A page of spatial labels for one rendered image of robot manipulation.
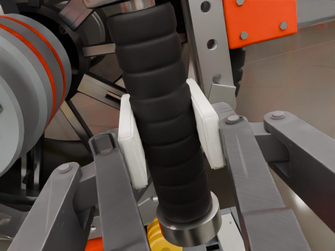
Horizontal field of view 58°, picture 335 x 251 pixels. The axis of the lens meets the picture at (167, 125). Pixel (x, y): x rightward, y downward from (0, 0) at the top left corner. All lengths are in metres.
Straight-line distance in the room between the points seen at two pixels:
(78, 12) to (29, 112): 0.24
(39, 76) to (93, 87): 0.21
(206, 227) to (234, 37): 0.26
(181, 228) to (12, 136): 0.15
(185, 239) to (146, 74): 0.11
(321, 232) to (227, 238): 0.35
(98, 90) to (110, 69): 0.36
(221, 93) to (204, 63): 0.05
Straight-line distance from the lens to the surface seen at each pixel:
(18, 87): 0.27
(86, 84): 0.50
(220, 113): 0.16
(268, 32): 0.41
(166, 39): 0.16
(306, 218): 1.32
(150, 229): 0.56
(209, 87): 0.40
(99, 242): 0.52
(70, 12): 0.49
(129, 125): 0.15
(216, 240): 1.05
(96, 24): 0.80
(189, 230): 0.20
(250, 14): 0.40
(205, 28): 0.38
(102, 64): 0.86
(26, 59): 0.30
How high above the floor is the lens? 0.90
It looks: 24 degrees down
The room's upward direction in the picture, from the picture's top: 14 degrees counter-clockwise
